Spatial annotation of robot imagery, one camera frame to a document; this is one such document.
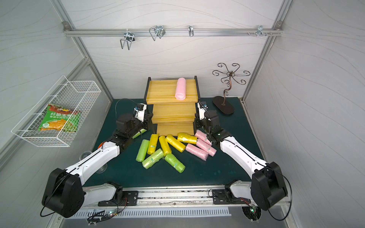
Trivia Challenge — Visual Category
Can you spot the metal double hook middle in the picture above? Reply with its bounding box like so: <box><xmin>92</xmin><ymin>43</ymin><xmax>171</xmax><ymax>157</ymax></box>
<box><xmin>149</xmin><ymin>25</ymin><xmax>166</xmax><ymax>41</ymax></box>

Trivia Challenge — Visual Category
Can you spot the metal double hook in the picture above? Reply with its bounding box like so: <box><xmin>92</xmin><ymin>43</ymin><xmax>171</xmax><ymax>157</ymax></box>
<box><xmin>120</xmin><ymin>31</ymin><xmax>136</xmax><ymax>50</ymax></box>
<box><xmin>149</xmin><ymin>25</ymin><xmax>166</xmax><ymax>41</ymax></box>

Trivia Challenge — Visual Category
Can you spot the green snack bag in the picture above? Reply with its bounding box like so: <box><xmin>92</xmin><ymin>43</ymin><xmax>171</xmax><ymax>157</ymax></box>
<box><xmin>39</xmin><ymin>104</ymin><xmax>81</xmax><ymax>132</ymax></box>

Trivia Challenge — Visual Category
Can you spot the yellow trash bag roll right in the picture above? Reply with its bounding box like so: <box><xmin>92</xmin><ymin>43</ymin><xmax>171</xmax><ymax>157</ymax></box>
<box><xmin>177</xmin><ymin>133</ymin><xmax>198</xmax><ymax>144</ymax></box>

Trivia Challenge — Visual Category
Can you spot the green trash bag roll middle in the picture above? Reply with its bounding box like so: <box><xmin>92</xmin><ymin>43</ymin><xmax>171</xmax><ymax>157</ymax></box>
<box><xmin>142</xmin><ymin>149</ymin><xmax>164</xmax><ymax>169</ymax></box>

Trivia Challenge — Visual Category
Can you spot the small metal hook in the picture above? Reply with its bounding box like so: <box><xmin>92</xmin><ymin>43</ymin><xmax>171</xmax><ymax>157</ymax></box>
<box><xmin>188</xmin><ymin>25</ymin><xmax>194</xmax><ymax>37</ymax></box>

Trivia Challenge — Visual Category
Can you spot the metal double hook left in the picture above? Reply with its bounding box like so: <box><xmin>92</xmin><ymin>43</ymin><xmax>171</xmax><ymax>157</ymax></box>
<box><xmin>120</xmin><ymin>31</ymin><xmax>136</xmax><ymax>50</ymax></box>

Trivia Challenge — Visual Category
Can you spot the aluminium top rail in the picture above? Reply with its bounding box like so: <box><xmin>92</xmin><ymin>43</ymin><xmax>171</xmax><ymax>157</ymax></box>
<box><xmin>64</xmin><ymin>25</ymin><xmax>283</xmax><ymax>38</ymax></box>

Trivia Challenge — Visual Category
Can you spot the white wire basket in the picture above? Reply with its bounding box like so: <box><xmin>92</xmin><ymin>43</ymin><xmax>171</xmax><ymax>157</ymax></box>
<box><xmin>11</xmin><ymin>76</ymin><xmax>101</xmax><ymax>147</ymax></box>

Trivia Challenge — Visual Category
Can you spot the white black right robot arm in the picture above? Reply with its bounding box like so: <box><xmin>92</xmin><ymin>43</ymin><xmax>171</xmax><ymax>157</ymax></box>
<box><xmin>194</xmin><ymin>108</ymin><xmax>288</xmax><ymax>211</ymax></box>

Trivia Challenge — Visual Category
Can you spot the green trash bag roll right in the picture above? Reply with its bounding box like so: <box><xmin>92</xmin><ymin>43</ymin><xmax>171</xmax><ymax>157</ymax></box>
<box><xmin>164</xmin><ymin>154</ymin><xmax>186</xmax><ymax>173</ymax></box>

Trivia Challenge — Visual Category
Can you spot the green trash bag roll far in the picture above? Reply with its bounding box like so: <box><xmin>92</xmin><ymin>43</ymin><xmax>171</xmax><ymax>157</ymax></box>
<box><xmin>132</xmin><ymin>129</ymin><xmax>147</xmax><ymax>139</ymax></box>

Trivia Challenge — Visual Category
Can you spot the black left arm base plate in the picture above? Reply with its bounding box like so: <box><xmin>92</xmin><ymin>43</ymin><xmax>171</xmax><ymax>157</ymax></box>
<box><xmin>98</xmin><ymin>191</ymin><xmax>139</xmax><ymax>207</ymax></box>

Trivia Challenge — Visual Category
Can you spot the yellow trash bag roll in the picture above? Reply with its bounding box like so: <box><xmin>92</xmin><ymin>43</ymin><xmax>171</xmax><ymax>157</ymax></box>
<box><xmin>166</xmin><ymin>135</ymin><xmax>186</xmax><ymax>153</ymax></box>
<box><xmin>159</xmin><ymin>135</ymin><xmax>172</xmax><ymax>156</ymax></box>
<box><xmin>147</xmin><ymin>134</ymin><xmax>159</xmax><ymax>155</ymax></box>
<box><xmin>177</xmin><ymin>133</ymin><xmax>198</xmax><ymax>144</ymax></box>

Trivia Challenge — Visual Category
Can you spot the pink trash bag roll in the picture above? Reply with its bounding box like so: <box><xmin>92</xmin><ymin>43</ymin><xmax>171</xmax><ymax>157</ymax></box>
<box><xmin>175</xmin><ymin>78</ymin><xmax>186</xmax><ymax>101</ymax></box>
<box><xmin>196</xmin><ymin>139</ymin><xmax>217</xmax><ymax>157</ymax></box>
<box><xmin>185</xmin><ymin>144</ymin><xmax>209</xmax><ymax>161</ymax></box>
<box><xmin>195</xmin><ymin>130</ymin><xmax>212</xmax><ymax>145</ymax></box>

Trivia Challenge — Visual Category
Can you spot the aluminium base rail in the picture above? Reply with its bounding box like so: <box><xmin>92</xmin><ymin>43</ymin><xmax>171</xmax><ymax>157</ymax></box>
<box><xmin>71</xmin><ymin>185</ymin><xmax>291</xmax><ymax>211</ymax></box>

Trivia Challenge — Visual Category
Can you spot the green trash bag roll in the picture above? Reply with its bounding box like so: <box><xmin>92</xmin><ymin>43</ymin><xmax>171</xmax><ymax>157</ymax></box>
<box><xmin>132</xmin><ymin>129</ymin><xmax>147</xmax><ymax>139</ymax></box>
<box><xmin>164</xmin><ymin>154</ymin><xmax>186</xmax><ymax>173</ymax></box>
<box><xmin>142</xmin><ymin>149</ymin><xmax>164</xmax><ymax>169</ymax></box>
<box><xmin>136</xmin><ymin>139</ymin><xmax>149</xmax><ymax>162</ymax></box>

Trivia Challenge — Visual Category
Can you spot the black metal jewelry stand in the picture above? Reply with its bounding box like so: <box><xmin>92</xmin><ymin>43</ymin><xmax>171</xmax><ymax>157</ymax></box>
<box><xmin>212</xmin><ymin>63</ymin><xmax>251</xmax><ymax>116</ymax></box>

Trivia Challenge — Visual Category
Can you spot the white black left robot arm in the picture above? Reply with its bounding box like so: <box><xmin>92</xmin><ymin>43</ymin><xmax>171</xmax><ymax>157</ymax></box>
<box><xmin>41</xmin><ymin>113</ymin><xmax>153</xmax><ymax>218</ymax></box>

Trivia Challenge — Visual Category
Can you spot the green trash bag roll left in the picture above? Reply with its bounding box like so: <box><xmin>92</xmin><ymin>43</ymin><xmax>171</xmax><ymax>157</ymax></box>
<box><xmin>136</xmin><ymin>139</ymin><xmax>149</xmax><ymax>162</ymax></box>

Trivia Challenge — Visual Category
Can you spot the yellow trash bag roll left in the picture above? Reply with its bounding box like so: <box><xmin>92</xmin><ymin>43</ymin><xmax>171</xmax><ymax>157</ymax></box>
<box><xmin>147</xmin><ymin>134</ymin><xmax>159</xmax><ymax>155</ymax></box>

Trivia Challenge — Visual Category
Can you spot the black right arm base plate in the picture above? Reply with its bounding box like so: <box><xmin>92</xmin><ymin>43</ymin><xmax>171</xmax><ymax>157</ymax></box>
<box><xmin>208</xmin><ymin>189</ymin><xmax>251</xmax><ymax>205</ymax></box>

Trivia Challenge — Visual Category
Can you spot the three-tier wooden shelf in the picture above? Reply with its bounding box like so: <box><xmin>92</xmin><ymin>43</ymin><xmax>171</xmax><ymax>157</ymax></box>
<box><xmin>144</xmin><ymin>78</ymin><xmax>200</xmax><ymax>136</ymax></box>

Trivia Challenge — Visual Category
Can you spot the metal hook right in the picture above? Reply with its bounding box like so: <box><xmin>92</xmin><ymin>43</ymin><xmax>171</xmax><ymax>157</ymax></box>
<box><xmin>247</xmin><ymin>25</ymin><xmax>272</xmax><ymax>37</ymax></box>

